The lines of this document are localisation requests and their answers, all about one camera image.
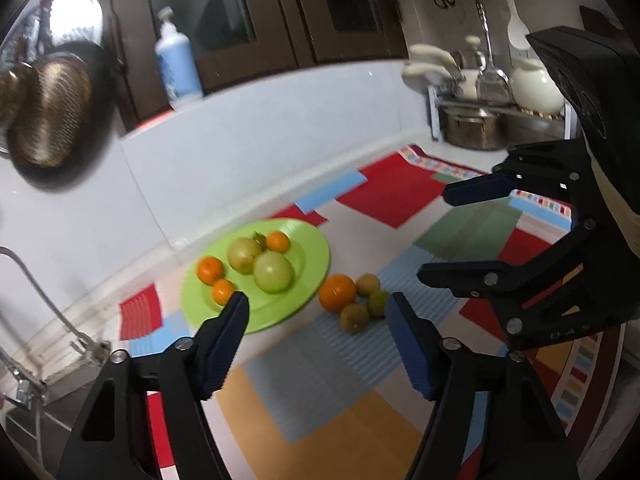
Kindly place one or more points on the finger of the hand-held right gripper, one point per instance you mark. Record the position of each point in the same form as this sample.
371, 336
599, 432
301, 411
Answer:
475, 191
450, 276

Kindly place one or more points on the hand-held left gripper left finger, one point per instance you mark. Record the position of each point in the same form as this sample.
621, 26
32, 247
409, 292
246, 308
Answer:
225, 345

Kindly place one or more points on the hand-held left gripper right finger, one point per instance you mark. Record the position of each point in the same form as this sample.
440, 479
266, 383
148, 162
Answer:
410, 345

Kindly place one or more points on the small green citrus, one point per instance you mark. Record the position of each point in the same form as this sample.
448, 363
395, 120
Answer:
377, 304

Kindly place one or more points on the small orange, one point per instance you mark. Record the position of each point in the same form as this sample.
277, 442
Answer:
277, 241
223, 290
210, 269

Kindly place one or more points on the brown kiwi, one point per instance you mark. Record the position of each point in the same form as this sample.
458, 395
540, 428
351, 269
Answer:
368, 285
354, 317

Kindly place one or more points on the green plate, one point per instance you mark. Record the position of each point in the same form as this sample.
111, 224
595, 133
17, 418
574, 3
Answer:
280, 300

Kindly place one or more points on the large green guava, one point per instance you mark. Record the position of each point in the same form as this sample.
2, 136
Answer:
272, 271
244, 254

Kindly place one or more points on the large orange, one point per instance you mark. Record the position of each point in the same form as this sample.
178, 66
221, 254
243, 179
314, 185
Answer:
337, 292

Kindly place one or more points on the stainless steel pot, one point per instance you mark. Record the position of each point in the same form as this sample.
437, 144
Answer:
472, 129

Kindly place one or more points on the colourful patchwork tablecloth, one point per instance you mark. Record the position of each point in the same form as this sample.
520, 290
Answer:
350, 385

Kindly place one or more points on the metal dish rack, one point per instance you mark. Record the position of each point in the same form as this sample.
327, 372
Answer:
450, 110

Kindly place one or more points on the white ceramic teapot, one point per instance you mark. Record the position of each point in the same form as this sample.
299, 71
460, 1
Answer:
537, 86

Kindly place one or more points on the white rice paddle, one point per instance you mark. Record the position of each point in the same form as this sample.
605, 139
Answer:
515, 22

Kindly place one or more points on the thin gooseneck faucet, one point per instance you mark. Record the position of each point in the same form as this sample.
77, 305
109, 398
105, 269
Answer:
55, 300

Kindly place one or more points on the black scissors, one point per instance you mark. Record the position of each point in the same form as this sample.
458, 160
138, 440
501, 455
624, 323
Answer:
444, 0

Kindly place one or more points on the stainless steel sink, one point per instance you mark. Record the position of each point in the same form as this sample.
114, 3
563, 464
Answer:
40, 425

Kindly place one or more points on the large chrome faucet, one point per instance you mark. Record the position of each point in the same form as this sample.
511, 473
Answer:
20, 385

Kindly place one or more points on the white pump bottle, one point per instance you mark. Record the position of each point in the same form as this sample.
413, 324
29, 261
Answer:
177, 67

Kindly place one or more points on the black frying pan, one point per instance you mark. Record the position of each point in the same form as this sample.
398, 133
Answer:
55, 115

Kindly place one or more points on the small brass pot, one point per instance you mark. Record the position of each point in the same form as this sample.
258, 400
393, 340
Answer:
11, 95

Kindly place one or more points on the perforated metal steamer plate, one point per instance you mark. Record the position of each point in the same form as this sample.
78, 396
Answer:
70, 15

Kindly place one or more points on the dark wooden window frame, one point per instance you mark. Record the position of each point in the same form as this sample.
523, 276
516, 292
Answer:
280, 15

